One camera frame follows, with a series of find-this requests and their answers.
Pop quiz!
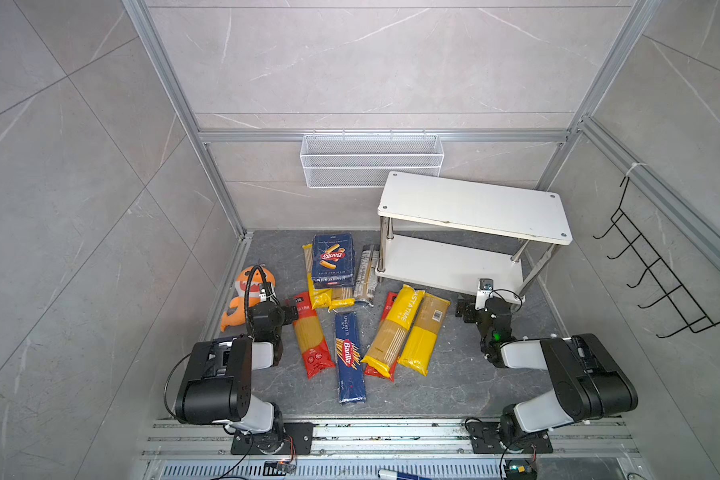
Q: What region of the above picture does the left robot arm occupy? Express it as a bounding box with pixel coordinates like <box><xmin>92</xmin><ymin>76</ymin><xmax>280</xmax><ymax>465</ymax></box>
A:
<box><xmin>163</xmin><ymin>265</ymin><xmax>298</xmax><ymax>455</ymax></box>

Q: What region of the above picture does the blue Barilla rigatoni box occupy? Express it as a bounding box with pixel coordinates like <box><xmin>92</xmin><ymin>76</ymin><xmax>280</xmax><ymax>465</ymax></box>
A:
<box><xmin>311</xmin><ymin>233</ymin><xmax>355</xmax><ymax>288</ymax></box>

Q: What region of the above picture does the blue Barilla spaghetti box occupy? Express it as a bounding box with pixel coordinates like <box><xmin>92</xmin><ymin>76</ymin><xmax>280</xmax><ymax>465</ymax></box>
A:
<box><xmin>334</xmin><ymin>311</ymin><xmax>367</xmax><ymax>404</ymax></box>

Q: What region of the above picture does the blue marker pen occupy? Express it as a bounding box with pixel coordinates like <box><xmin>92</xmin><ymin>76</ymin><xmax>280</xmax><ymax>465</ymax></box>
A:
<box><xmin>378</xmin><ymin>469</ymin><xmax>431</xmax><ymax>480</ymax></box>

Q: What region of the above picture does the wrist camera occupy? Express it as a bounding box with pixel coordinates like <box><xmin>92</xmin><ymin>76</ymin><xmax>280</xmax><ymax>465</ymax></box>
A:
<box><xmin>259</xmin><ymin>282</ymin><xmax>279</xmax><ymax>304</ymax></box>
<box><xmin>475</xmin><ymin>278</ymin><xmax>494</xmax><ymax>310</ymax></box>

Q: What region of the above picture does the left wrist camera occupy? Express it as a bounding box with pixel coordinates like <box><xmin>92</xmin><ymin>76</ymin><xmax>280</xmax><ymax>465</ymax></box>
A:
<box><xmin>259</xmin><ymin>282</ymin><xmax>279</xmax><ymax>304</ymax></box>

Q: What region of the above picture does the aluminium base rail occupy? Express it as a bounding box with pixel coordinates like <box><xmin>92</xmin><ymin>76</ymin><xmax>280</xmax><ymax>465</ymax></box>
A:
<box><xmin>126</xmin><ymin>417</ymin><xmax>653</xmax><ymax>479</ymax></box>

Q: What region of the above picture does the clear labelled spaghetti bag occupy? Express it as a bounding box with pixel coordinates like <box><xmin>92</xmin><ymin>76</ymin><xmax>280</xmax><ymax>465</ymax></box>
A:
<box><xmin>353</xmin><ymin>244</ymin><xmax>379</xmax><ymax>306</ymax></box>

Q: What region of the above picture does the yellow Pastatime spaghetti bag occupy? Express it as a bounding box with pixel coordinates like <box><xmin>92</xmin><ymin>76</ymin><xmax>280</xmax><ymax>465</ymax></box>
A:
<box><xmin>361</xmin><ymin>285</ymin><xmax>425</xmax><ymax>379</ymax></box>

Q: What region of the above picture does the white wire mesh basket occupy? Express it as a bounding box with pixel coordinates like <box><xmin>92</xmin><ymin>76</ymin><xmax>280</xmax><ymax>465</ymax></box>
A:
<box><xmin>300</xmin><ymin>133</ymin><xmax>445</xmax><ymax>189</ymax></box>

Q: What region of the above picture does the yellow barcode spaghetti bag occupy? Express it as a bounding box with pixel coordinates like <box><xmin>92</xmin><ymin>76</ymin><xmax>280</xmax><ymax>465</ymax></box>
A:
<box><xmin>398</xmin><ymin>293</ymin><xmax>450</xmax><ymax>376</ymax></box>

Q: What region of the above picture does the white two-tier shelf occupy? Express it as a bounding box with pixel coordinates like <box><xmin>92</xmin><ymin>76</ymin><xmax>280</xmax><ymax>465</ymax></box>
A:
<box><xmin>377</xmin><ymin>171</ymin><xmax>573</xmax><ymax>304</ymax></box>

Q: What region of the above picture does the yellow pasta bag under box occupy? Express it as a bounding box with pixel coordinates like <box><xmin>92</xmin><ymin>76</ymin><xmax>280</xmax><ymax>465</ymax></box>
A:
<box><xmin>302</xmin><ymin>244</ymin><xmax>355</xmax><ymax>311</ymax></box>

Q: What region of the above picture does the black wire hook rack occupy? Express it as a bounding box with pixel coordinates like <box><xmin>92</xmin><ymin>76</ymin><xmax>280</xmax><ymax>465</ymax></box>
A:
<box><xmin>592</xmin><ymin>176</ymin><xmax>720</xmax><ymax>339</ymax></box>

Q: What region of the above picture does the orange shark plush toy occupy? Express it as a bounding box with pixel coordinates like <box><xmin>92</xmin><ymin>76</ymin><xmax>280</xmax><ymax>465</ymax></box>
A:
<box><xmin>220</xmin><ymin>267</ymin><xmax>276</xmax><ymax>333</ymax></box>

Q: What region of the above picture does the red spaghetti bag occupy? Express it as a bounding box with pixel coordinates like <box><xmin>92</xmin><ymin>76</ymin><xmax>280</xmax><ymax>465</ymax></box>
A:
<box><xmin>364</xmin><ymin>291</ymin><xmax>398</xmax><ymax>382</ymax></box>
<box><xmin>292</xmin><ymin>292</ymin><xmax>335</xmax><ymax>379</ymax></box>

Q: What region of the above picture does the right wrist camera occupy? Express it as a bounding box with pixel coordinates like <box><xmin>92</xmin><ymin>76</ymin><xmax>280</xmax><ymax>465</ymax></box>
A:
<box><xmin>475</xmin><ymin>278</ymin><xmax>494</xmax><ymax>310</ymax></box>

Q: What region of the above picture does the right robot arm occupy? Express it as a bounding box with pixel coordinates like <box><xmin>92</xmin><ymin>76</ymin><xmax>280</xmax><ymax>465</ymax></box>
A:
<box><xmin>455</xmin><ymin>296</ymin><xmax>638</xmax><ymax>452</ymax></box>

